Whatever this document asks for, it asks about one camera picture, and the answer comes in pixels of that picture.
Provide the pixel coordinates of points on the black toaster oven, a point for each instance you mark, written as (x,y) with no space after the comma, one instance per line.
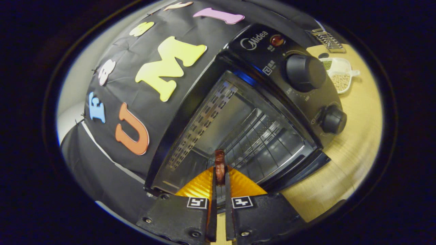
(259,44)

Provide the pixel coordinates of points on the reddish-brown meat piece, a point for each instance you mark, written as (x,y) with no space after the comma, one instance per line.
(220,166)

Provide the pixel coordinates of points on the small black round lid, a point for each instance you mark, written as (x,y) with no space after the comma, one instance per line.
(323,55)

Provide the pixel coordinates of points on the white divided dish of beans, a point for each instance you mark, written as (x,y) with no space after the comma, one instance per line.
(340,81)

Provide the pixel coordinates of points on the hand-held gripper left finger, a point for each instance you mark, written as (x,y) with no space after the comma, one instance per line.
(213,211)

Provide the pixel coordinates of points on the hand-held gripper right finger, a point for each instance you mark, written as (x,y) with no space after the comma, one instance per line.
(227,217)

